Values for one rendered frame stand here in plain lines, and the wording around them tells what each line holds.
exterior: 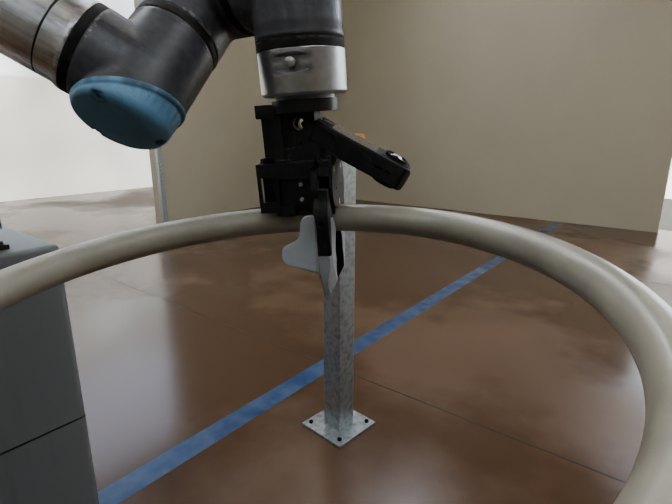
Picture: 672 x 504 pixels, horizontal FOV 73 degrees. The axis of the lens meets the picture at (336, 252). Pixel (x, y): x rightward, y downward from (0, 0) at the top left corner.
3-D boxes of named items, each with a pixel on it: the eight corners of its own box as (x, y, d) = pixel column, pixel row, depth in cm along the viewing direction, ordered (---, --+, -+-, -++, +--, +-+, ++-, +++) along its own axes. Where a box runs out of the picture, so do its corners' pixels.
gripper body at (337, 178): (281, 205, 56) (270, 102, 53) (350, 203, 55) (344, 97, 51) (260, 220, 49) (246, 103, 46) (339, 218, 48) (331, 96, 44)
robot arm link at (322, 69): (350, 52, 50) (334, 41, 41) (353, 98, 52) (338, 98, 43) (272, 59, 52) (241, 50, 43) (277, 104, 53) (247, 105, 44)
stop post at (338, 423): (375, 423, 176) (383, 131, 148) (339, 449, 162) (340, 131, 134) (337, 403, 189) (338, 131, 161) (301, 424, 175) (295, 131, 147)
